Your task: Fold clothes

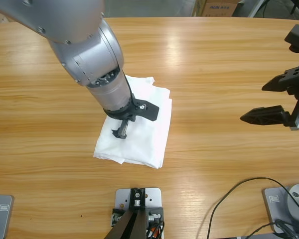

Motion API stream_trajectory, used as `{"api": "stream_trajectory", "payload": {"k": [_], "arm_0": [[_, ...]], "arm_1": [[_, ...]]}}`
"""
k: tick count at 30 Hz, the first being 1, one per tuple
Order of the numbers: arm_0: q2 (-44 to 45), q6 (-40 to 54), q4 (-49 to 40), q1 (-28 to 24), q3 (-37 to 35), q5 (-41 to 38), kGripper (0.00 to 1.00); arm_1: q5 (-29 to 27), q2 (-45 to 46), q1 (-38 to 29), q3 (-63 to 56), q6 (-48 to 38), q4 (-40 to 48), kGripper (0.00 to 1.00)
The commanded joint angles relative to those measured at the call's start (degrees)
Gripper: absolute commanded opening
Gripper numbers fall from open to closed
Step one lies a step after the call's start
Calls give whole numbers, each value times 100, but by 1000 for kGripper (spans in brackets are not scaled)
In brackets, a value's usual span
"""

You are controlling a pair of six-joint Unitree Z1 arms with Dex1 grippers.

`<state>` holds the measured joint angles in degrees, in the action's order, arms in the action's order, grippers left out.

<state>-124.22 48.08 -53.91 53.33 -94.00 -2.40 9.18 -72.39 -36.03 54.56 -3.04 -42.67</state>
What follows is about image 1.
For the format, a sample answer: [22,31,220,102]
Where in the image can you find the white t-shirt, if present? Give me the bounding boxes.
[93,74,173,169]

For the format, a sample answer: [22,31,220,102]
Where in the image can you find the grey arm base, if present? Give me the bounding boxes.
[0,194,15,239]
[261,183,299,235]

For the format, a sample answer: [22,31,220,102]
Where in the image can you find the white mounting block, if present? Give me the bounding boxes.
[114,188,164,225]

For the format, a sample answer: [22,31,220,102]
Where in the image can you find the cardboard box blue print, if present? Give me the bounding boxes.
[192,0,240,17]

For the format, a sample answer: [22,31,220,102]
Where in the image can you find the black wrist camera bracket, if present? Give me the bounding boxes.
[284,24,299,53]
[133,98,160,121]

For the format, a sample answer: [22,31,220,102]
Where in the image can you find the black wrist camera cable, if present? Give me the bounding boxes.
[124,74,137,101]

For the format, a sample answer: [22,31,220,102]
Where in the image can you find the long thin black cable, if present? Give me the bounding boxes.
[205,177,299,239]

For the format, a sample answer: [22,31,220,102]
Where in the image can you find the black corner bracket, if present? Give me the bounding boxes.
[146,206,164,239]
[111,208,127,228]

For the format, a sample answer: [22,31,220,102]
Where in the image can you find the dark camera post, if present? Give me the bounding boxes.
[106,188,150,239]

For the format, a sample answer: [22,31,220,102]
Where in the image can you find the white metal frame leg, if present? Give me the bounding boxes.
[246,0,265,17]

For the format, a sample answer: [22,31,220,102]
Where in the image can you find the orange and black wires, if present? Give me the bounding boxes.
[146,223,166,239]

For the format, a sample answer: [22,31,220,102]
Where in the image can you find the black plug cable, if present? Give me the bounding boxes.
[246,219,299,239]

